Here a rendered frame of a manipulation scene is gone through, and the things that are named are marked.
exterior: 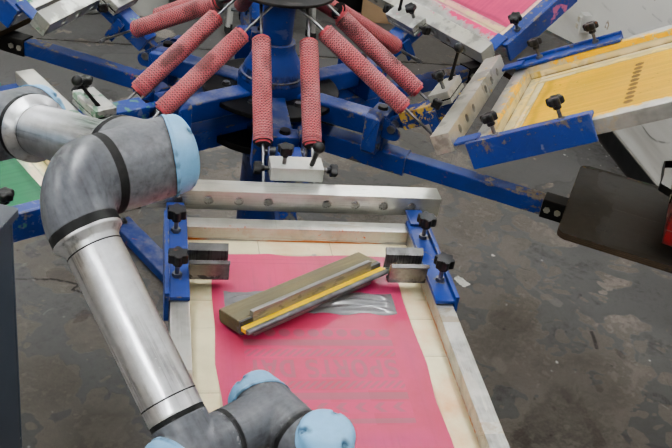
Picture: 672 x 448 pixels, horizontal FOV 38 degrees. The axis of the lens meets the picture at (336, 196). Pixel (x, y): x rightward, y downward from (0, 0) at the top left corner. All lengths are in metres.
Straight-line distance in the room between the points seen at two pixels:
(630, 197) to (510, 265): 1.39
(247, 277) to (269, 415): 0.84
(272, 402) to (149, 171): 0.35
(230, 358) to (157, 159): 0.64
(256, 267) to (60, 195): 0.89
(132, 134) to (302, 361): 0.71
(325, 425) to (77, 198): 0.43
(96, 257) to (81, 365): 2.03
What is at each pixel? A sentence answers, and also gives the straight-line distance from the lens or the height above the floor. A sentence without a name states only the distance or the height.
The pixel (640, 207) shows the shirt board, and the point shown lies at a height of 0.95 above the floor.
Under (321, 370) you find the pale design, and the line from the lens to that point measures 1.88.
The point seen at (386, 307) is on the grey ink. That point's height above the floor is 0.96.
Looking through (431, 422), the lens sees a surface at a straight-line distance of 1.83.
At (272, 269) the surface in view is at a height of 0.95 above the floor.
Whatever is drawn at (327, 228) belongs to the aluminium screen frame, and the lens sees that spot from 2.21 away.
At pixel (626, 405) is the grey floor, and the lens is 3.55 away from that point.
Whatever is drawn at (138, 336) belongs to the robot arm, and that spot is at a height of 1.39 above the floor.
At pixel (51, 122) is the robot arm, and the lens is 1.58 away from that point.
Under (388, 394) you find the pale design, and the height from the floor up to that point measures 0.95.
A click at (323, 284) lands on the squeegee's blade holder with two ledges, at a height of 1.00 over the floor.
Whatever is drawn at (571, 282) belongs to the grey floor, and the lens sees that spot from 4.05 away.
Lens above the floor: 2.20
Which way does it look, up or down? 31 degrees down
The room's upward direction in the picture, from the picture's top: 9 degrees clockwise
